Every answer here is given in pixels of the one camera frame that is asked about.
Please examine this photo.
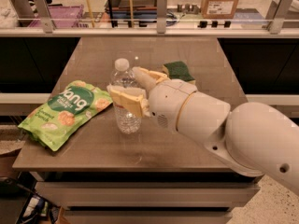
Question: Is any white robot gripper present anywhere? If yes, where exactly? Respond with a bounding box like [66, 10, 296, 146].
[107, 67, 197, 133]

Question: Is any clear plastic water bottle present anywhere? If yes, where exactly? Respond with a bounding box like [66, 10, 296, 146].
[110, 58, 141, 134]

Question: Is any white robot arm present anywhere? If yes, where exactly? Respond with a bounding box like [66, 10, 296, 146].
[107, 67, 299, 194]

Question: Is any green rice chip bag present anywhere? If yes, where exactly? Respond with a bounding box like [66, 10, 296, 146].
[19, 80, 112, 151]

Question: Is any green yellow sponge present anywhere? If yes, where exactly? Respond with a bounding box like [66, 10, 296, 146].
[163, 61, 195, 85]

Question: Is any black pole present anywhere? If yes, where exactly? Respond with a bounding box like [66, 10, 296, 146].
[107, 0, 118, 28]

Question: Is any purple plastic crate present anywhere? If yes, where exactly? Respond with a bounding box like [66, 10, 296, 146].
[27, 4, 85, 29]

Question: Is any upper cabinet drawer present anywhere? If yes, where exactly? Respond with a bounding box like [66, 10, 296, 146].
[36, 182, 260, 208]

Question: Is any cabinet drawer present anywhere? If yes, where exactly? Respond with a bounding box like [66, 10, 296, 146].
[36, 182, 260, 208]
[64, 211, 232, 224]

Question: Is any yellow pole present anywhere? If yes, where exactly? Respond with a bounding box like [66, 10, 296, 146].
[86, 0, 95, 28]

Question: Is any cardboard box with label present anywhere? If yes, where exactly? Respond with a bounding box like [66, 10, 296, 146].
[201, 0, 239, 19]

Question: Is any lower cabinet drawer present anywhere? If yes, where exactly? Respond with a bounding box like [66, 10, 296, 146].
[64, 211, 232, 224]

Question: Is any metal railing post centre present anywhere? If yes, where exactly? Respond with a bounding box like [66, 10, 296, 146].
[157, 0, 167, 34]

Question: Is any metal railing post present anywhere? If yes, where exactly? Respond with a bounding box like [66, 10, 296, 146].
[34, 0, 54, 33]
[157, 0, 167, 34]
[265, 0, 299, 38]

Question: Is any metal railing post left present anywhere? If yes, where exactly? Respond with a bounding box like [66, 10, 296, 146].
[34, 0, 54, 33]

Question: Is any metal railing post right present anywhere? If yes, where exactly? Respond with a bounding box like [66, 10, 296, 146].
[265, 0, 299, 38]

